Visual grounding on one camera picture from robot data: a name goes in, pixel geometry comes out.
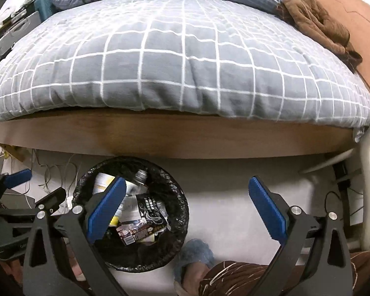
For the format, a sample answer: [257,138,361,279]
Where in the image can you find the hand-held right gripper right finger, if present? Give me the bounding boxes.
[248,176,353,296]

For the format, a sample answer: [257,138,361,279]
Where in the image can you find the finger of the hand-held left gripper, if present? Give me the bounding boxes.
[34,187,67,215]
[0,169,32,193]

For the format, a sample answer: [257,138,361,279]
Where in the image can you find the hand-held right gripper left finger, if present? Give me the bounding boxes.
[21,176,127,296]

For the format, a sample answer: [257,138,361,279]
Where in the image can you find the dark printed carton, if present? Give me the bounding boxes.
[115,220,167,245]

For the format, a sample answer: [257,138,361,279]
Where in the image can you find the black sachet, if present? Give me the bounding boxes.
[136,193,168,225]

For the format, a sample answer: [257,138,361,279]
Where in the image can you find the clear plastic bottle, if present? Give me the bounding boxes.
[125,169,149,196]

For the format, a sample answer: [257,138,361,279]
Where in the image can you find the trash bin with black bag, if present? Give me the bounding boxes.
[72,157,190,272]

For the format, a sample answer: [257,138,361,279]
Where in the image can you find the person's brown patterned pants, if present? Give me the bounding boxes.
[199,251,370,296]

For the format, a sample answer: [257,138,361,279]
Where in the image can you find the blue fluffy slipper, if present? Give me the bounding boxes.
[173,238,216,281]

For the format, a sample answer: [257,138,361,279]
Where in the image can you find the grey suitcase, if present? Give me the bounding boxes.
[0,11,44,65]

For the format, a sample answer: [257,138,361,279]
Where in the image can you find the teal suitcase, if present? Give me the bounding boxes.
[34,0,57,22]

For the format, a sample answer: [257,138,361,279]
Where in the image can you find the brown padded jacket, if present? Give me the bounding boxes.
[277,0,363,71]

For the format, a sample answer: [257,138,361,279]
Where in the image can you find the wooden headboard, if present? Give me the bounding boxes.
[305,0,370,105]

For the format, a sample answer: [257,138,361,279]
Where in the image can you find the white cable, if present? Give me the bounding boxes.
[31,149,84,198]

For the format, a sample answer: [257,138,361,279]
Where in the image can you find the black cable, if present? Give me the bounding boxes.
[324,163,364,219]

